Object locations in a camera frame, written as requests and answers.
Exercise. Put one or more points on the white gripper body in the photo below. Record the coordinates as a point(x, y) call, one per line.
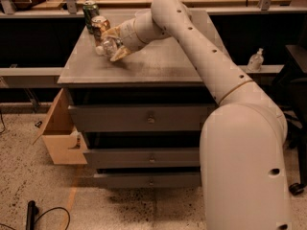
point(127, 33)

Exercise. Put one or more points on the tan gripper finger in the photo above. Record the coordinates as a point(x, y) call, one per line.
point(122, 52)
point(112, 32)

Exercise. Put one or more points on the clear plastic water bottle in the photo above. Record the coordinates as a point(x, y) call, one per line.
point(108, 46)

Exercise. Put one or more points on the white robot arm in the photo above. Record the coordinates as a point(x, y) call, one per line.
point(241, 148)

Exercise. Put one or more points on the orange soda can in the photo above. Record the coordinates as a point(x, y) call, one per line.
point(99, 25)

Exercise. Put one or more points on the green soda can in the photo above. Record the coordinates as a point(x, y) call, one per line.
point(90, 10)

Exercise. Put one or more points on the hand sanitizer pump bottle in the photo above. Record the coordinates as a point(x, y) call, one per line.
point(255, 61)

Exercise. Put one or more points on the grey drawer cabinet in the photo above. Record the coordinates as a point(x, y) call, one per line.
point(159, 74)

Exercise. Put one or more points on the open cardboard box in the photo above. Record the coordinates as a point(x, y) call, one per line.
point(60, 136)

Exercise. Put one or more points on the middle grey drawer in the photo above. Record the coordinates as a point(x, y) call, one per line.
point(142, 158)

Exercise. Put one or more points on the bottom grey drawer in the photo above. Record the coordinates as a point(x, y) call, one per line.
point(148, 180)

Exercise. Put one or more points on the black office chair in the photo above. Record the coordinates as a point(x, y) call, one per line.
point(290, 87)

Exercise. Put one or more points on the black cylinder on floor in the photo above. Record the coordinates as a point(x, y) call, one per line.
point(32, 211)

